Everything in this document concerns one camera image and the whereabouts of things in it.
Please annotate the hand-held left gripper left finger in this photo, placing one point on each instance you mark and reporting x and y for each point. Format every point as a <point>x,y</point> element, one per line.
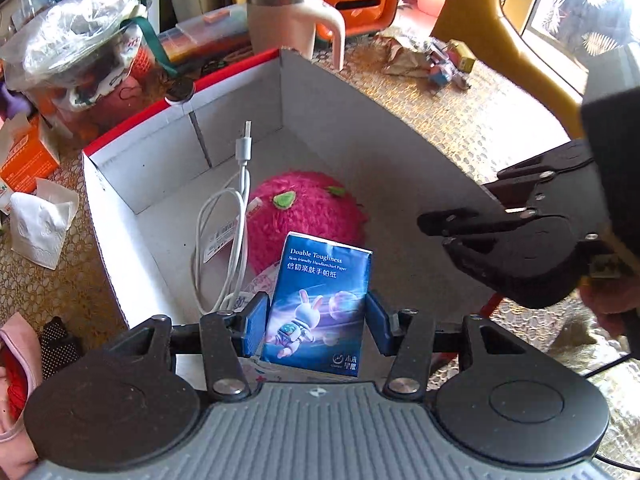
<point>255,320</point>

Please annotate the cream mug with steel rim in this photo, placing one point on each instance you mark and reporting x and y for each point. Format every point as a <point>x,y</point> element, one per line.
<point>285,20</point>

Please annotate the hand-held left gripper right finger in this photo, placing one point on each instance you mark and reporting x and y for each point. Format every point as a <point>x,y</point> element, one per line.
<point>377,325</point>

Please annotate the clear plastic bag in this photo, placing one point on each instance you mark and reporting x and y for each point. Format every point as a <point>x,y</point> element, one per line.
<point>75,35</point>

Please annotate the orange tissue holder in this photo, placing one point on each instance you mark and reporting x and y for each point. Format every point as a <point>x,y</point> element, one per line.
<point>360,0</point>

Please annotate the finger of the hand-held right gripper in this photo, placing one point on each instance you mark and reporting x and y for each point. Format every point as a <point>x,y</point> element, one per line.
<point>540,170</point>
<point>470,225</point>

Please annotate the yellow chair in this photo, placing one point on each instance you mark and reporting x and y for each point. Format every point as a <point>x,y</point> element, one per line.
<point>500,20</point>

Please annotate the small toy figures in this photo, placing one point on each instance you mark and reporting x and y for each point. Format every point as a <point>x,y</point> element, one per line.
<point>445,67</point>

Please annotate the purple vase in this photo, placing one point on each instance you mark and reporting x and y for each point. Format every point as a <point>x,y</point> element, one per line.
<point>10,102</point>

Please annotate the red cloth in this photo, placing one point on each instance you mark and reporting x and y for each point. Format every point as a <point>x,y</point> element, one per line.
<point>12,375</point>

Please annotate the black dotted cloth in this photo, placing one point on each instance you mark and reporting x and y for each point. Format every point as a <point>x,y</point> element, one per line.
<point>60,345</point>

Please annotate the small yellow box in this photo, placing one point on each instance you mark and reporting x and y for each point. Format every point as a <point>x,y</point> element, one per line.
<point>462,55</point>

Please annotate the orange tissue box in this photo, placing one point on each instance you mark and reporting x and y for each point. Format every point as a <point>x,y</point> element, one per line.
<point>25,160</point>

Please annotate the white loose tissue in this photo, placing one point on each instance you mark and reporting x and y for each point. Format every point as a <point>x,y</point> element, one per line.
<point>40,225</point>

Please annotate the printed face mask packet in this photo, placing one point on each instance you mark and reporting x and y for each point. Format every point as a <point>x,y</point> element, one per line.
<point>240,302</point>

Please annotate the person's right hand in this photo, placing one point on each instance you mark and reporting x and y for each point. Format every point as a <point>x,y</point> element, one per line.
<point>605,300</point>

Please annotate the plastic bag of fruit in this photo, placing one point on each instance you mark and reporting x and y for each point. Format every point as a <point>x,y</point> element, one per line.
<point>95,97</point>

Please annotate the clear box of coloured items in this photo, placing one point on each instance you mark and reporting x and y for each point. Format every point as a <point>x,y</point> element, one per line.
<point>210,35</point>

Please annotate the pink plush ball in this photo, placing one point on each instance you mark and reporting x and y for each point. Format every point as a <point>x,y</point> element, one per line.
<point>305,210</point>

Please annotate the red cardboard box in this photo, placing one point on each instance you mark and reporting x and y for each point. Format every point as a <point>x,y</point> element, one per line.
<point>400,150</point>

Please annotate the blue tissue pack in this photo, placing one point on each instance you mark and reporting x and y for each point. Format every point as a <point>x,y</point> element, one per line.
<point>315,300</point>

